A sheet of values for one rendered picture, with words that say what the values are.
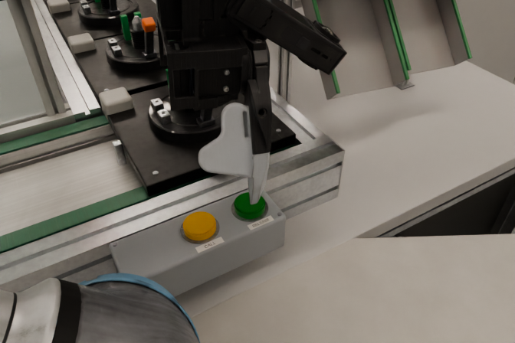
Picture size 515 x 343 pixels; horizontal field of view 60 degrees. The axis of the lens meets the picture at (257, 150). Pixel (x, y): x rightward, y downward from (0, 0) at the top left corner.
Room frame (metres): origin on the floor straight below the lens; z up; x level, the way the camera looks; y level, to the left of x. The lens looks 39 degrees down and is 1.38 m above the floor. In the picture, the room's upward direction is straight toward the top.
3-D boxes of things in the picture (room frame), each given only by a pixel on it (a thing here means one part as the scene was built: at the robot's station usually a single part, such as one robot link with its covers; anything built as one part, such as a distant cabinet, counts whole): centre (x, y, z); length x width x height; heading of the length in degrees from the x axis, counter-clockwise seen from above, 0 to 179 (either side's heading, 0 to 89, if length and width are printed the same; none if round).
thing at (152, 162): (0.59, 0.10, 0.96); 0.24 x 0.24 x 0.02; 30
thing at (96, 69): (0.82, 0.23, 1.01); 0.24 x 0.24 x 0.13; 30
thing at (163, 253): (0.37, 0.07, 0.93); 0.21 x 0.07 x 0.06; 120
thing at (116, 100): (0.63, 0.24, 0.97); 0.05 x 0.05 x 0.04; 30
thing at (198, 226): (0.37, 0.07, 0.96); 0.04 x 0.04 x 0.02
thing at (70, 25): (1.03, 0.35, 1.01); 0.24 x 0.24 x 0.13; 30
